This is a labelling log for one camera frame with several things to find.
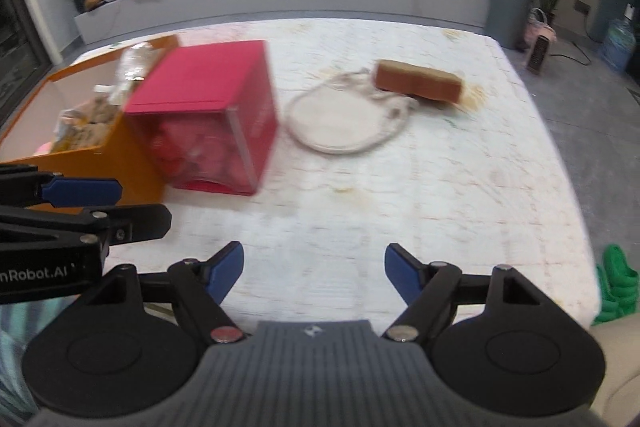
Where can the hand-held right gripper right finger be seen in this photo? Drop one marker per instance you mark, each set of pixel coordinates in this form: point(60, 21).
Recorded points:
point(400, 269)

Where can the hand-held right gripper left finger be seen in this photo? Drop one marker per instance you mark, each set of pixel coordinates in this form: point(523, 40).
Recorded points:
point(227, 269)

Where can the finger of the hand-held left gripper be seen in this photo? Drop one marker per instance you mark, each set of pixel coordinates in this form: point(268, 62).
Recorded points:
point(140, 221)
point(80, 193)

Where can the orange cardboard box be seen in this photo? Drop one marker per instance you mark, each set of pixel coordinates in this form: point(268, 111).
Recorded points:
point(130, 167)

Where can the brown fuzzy cloth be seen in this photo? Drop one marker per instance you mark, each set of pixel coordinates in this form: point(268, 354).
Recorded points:
point(95, 124)

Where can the purple plush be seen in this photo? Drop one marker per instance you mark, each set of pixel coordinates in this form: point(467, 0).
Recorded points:
point(135, 67)

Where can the red box with clear front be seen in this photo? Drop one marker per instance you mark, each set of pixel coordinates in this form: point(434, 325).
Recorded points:
point(200, 77)

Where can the white crackle-pattern table cover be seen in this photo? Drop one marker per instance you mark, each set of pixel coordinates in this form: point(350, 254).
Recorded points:
point(425, 192)

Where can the person's striped fleece clothing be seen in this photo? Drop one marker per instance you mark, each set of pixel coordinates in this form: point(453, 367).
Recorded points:
point(15, 357)

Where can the pile of red plush balls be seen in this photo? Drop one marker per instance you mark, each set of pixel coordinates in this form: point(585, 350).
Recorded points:
point(195, 152)

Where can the bread loaf plush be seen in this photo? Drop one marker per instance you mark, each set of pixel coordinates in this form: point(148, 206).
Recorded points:
point(417, 79)

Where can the green slippers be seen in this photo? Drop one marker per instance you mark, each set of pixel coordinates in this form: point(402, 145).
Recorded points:
point(617, 287)

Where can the beige sofa cushion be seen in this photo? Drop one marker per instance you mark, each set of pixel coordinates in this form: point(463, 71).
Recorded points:
point(617, 372)

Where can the small white heater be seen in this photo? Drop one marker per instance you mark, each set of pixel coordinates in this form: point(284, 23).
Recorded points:
point(540, 54)

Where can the grey waste bin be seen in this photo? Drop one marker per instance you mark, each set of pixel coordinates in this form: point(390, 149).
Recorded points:
point(509, 12)

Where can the pink basket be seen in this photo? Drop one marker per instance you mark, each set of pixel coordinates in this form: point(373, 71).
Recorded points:
point(537, 24)

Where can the blue water jug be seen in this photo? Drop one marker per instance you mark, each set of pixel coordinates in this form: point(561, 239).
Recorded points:
point(617, 47)

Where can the wall socket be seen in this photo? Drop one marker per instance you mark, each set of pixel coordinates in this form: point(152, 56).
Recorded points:
point(582, 6)

